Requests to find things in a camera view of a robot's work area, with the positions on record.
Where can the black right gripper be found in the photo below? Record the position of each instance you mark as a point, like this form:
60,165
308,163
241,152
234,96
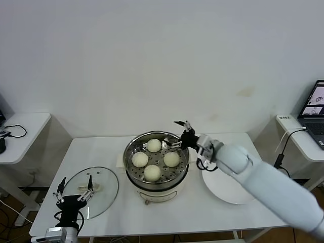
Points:
190,139

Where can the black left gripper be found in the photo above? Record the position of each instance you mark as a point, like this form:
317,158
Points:
71,208

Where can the white steamed baozi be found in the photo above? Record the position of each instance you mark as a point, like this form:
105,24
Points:
152,173
140,159
154,145
171,159

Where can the round glass lid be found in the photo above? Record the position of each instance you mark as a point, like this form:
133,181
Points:
106,192

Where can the stainless steel steamer basket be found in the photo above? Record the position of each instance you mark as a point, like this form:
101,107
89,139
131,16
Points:
157,159

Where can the cream electric cooker base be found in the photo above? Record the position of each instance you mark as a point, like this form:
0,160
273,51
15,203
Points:
157,195

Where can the white round plate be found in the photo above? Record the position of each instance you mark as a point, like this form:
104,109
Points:
222,187

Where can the white side table with mouse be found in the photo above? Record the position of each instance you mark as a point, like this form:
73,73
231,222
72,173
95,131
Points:
25,131

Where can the black computer mouse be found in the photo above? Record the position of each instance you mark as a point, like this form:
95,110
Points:
2,146

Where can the white label with black print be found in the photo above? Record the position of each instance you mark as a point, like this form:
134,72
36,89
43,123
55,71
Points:
284,117

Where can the white side table with label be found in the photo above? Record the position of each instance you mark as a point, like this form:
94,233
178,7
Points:
298,141

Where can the grey laptop with dark screen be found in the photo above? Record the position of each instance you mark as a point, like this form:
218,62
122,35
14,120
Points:
316,101

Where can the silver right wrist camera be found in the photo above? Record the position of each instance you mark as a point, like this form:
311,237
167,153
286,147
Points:
207,148

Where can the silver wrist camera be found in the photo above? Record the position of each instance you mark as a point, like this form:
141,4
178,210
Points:
207,148
54,234

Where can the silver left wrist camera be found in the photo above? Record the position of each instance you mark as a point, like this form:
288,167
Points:
54,234

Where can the white wall socket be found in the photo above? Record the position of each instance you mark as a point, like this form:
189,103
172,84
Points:
35,172

